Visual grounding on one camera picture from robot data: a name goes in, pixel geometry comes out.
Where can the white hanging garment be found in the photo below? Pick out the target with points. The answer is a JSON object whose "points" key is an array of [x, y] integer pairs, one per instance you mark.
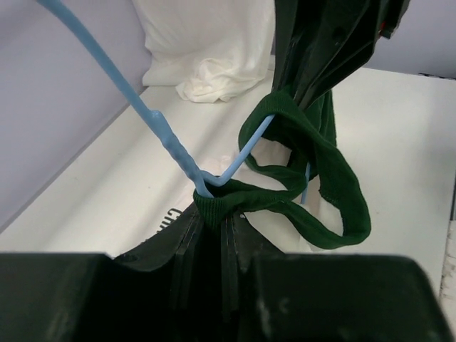
{"points": [[207, 50]]}

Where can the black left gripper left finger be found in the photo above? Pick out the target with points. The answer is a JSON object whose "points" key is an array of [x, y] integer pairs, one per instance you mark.
{"points": [[95, 297]]}

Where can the white and green t-shirt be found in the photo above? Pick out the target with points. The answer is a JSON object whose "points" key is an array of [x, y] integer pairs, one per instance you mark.
{"points": [[294, 184]]}

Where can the blue plastic hanger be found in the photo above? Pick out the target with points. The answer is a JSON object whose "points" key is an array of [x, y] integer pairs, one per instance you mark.
{"points": [[154, 119]]}

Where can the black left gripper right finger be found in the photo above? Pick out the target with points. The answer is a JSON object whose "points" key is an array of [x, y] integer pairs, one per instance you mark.
{"points": [[268, 295]]}

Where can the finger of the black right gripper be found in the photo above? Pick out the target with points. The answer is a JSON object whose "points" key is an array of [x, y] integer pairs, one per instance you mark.
{"points": [[295, 32], [338, 40]]}

